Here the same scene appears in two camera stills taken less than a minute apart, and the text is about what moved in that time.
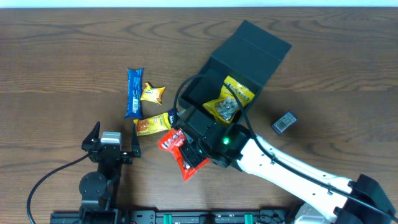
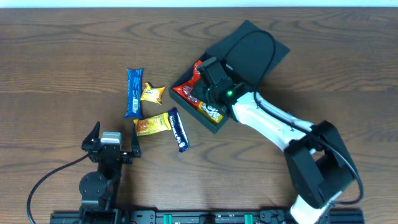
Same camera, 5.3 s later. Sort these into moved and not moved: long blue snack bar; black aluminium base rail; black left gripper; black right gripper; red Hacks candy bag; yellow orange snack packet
Moved: black right gripper; red Hacks candy bag
Not moved: black left gripper; yellow orange snack packet; black aluminium base rail; long blue snack bar
